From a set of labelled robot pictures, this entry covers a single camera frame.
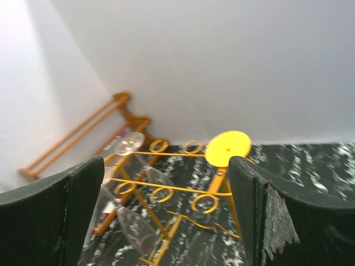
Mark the white red box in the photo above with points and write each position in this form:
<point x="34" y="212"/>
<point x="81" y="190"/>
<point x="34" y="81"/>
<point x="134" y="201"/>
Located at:
<point x="111" y="206"/>

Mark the orange wooden shelf rack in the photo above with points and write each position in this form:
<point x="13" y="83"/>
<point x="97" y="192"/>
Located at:
<point x="97" y="135"/>

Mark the tall clear wine glass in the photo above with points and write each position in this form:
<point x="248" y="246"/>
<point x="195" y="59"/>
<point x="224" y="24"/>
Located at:
<point x="131" y="143"/>

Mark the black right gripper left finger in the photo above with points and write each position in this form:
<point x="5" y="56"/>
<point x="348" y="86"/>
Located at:
<point x="46" y="221"/>

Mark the gold wire wine glass rack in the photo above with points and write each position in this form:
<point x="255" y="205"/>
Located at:
<point x="219" y="188"/>

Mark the yellow plastic wine glass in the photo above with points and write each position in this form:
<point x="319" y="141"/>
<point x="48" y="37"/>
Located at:
<point x="226" y="145"/>

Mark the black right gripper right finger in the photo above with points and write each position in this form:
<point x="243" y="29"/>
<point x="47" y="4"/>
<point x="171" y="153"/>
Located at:
<point x="282" y="223"/>

